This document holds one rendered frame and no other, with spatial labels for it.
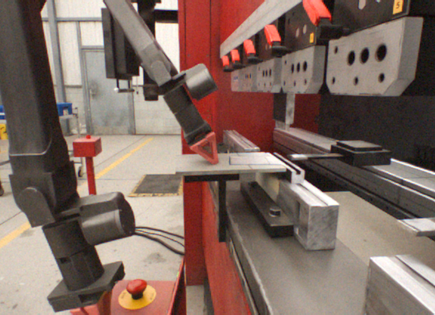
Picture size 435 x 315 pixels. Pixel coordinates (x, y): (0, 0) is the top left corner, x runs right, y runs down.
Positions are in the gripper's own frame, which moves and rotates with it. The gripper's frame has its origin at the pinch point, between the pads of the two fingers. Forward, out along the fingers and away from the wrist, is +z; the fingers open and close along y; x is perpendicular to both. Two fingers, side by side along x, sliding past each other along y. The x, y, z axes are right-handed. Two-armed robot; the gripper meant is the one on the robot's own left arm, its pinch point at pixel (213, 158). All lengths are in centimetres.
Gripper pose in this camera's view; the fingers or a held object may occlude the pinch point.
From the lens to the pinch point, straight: 75.2
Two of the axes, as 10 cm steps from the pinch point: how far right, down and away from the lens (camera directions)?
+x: -8.6, 5.1, 0.1
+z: 5.0, 8.3, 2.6
